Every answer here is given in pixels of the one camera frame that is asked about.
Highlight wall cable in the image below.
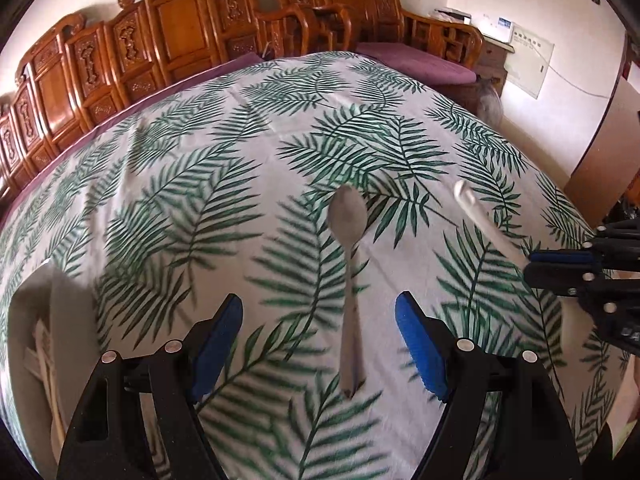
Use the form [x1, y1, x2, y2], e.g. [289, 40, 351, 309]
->
[546, 64, 617, 99]

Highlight small metal spoon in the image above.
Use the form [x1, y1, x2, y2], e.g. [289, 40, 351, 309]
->
[329, 186, 369, 399]

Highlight purple seat cushion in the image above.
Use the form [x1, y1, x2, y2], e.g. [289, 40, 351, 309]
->
[354, 41, 479, 84]

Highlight person's dark clothing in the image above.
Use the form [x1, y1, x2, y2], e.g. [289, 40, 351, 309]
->
[575, 412, 640, 480]

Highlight white box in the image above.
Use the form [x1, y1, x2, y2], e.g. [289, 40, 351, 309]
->
[471, 14, 517, 44]

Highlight light bamboo chopstick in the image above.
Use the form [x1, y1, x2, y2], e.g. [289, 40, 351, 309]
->
[30, 324, 67, 442]
[22, 342, 57, 413]

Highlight grey utensil tray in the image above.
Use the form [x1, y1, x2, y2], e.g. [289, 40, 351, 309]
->
[6, 261, 102, 467]

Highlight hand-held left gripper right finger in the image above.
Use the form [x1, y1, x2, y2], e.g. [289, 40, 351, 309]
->
[394, 290, 584, 480]

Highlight carved wooden bench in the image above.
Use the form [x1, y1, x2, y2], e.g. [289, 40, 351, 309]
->
[0, 0, 268, 201]

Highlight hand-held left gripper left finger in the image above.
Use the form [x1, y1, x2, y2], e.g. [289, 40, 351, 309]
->
[56, 293, 245, 480]

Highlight brown cardboard sheet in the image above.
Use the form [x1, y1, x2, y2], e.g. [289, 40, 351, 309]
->
[564, 76, 640, 227]

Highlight leaf print tablecloth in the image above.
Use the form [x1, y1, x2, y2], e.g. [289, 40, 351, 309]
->
[0, 51, 632, 480]

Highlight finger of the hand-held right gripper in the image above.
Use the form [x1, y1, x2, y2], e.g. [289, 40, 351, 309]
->
[523, 264, 640, 317]
[529, 219, 640, 266]

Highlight grey fan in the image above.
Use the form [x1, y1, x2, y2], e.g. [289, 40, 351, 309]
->
[474, 75, 504, 127]

